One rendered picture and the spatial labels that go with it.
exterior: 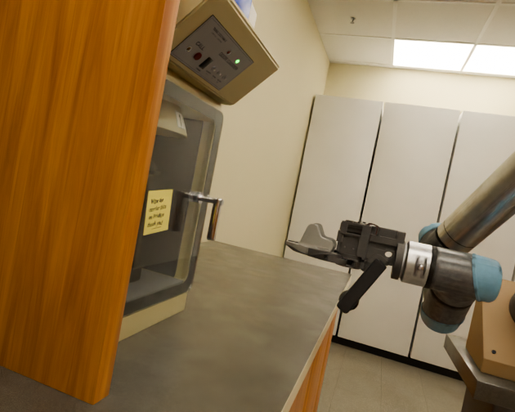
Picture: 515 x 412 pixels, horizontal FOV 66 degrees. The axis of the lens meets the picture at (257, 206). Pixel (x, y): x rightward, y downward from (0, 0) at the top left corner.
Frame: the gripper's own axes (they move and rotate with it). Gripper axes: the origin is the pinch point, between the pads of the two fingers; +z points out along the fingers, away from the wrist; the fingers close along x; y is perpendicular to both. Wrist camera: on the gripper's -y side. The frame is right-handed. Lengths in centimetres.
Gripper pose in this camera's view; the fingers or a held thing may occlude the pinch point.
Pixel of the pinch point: (293, 247)
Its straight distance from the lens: 77.9
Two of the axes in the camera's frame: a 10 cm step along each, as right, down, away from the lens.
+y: 1.9, -9.8, -0.5
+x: -3.1, -0.1, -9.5
